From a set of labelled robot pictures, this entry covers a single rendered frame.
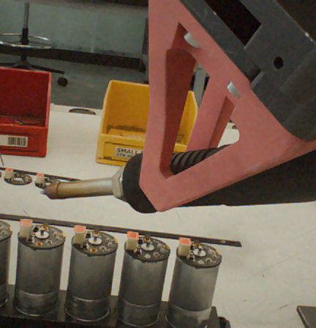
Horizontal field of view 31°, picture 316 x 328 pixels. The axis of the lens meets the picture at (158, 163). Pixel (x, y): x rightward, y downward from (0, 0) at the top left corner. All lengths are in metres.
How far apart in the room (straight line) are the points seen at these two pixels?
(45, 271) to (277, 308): 0.17
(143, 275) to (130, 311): 0.02
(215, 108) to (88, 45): 4.51
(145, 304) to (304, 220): 0.26
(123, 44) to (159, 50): 4.56
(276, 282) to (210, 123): 0.23
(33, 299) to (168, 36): 0.18
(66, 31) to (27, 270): 4.43
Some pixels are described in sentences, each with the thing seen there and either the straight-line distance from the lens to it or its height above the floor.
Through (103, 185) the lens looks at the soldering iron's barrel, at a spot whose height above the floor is 0.86.
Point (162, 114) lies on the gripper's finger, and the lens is 0.19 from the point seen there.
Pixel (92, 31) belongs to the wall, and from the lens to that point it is 4.71.
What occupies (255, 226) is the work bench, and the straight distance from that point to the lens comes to 0.51.
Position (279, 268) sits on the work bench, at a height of 0.75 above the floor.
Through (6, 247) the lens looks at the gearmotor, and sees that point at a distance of 0.31.
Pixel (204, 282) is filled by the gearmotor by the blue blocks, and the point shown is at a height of 0.80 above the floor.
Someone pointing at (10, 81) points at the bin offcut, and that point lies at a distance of 0.68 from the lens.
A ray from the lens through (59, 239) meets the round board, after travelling 0.31.
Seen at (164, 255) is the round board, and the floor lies 0.81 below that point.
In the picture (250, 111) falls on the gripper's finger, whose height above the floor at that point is 0.92.
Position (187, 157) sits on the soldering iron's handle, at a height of 0.89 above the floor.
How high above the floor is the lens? 0.96
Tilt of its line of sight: 20 degrees down
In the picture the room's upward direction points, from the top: 9 degrees clockwise
